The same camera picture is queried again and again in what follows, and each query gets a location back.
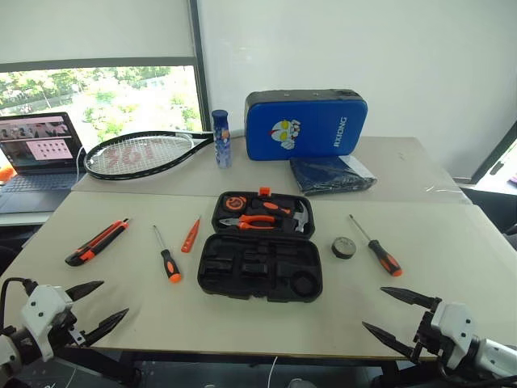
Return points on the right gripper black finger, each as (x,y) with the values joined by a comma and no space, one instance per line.
(393,341)
(416,300)

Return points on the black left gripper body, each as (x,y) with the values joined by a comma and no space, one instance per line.
(60,332)

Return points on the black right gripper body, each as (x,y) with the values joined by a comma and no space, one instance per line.
(426,335)

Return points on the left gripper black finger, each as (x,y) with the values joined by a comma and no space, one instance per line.
(103,328)
(82,289)

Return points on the orange black utility knife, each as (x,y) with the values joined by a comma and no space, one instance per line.
(95,243)

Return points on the long black orange screwdriver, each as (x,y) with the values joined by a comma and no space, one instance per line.
(383,256)

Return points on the short black orange screwdriver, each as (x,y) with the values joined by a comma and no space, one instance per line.
(169,264)

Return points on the orange voltage tester pen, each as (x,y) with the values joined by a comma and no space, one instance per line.
(190,238)

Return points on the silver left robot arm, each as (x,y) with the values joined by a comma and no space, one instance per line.
(8,355)

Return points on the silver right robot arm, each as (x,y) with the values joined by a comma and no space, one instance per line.
(501,355)

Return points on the black tool case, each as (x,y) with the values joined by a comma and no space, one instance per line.
(258,275)

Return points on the black electrical tape roll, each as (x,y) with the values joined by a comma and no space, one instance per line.
(343,247)

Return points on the dark laptop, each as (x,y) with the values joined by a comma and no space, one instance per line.
(36,178)

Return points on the orange object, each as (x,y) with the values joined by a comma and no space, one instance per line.
(6,174)

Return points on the dark blue bagged cloth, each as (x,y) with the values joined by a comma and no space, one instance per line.
(331,175)

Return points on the black tennis racket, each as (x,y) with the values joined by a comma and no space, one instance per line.
(145,136)

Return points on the black orange tape measure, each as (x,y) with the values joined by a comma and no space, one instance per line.
(233,202)

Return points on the blue cartoon kick pad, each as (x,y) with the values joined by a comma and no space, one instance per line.
(307,129)

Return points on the blue patterned bottle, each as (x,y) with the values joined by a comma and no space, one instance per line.
(221,139)

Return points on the white window blind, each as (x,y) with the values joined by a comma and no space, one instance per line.
(97,28)

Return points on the black table frame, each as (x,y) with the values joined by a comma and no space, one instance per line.
(202,359)

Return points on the black slanted window frame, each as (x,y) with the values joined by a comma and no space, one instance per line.
(494,151)

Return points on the black window frame pillar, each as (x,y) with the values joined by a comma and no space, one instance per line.
(200,72)

